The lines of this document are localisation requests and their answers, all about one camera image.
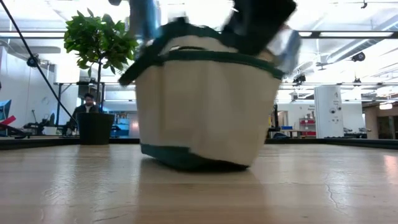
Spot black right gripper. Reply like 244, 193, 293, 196
221, 0, 298, 56

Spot beige green-trimmed gardening bag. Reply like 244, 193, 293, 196
118, 18, 285, 172

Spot round trowel wooden handle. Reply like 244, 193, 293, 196
129, 0, 162, 60

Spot red storage shelf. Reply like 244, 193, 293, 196
298, 117, 317, 137

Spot white tall cabinet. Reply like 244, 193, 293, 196
313, 85, 345, 139

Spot green leafy potted tree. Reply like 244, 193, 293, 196
63, 7, 140, 114

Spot person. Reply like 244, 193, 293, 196
68, 92, 101, 131

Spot black plant pot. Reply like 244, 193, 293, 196
76, 112, 115, 146

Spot black ceiling camera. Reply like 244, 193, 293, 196
351, 51, 367, 63
26, 54, 40, 68

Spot black aluminium table frame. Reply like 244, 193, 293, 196
0, 136, 398, 151

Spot black diagonal cable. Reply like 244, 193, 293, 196
0, 0, 78, 125

